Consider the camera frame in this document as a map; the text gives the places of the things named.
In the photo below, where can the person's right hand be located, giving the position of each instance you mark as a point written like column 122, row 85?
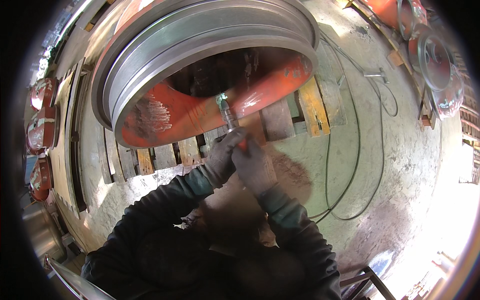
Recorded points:
column 257, row 168

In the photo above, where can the person's left hand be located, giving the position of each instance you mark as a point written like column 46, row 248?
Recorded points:
column 219, row 157

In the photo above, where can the person's right fingers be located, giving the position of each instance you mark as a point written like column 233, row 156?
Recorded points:
column 247, row 152

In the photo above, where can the person's left fingers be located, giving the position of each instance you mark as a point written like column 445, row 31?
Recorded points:
column 230, row 138

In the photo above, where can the pneumatic die grinder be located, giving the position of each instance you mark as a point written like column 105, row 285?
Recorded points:
column 229, row 118

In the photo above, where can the wooden pallet under large wheel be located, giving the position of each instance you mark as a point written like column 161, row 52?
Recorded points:
column 318, row 108

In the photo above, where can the large red steel wheel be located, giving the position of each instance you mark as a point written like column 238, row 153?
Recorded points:
column 210, row 33

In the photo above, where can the person's body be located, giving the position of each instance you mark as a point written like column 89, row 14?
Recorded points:
column 210, row 262

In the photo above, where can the steel hammer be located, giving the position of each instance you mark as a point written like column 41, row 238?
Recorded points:
column 377, row 74

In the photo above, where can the long wooden board platform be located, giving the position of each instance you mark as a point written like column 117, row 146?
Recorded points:
column 69, row 142

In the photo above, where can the small red pulley wheel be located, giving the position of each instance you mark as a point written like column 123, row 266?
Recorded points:
column 42, row 129
column 448, row 98
column 431, row 58
column 393, row 13
column 43, row 93
column 40, row 178

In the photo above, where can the grey steel cylinder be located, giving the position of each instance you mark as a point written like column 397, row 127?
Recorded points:
column 42, row 232

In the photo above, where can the black metal frame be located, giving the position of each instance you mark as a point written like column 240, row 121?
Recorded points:
column 369, row 281

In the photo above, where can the grey metal rail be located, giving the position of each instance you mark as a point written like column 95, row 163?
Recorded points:
column 73, row 279

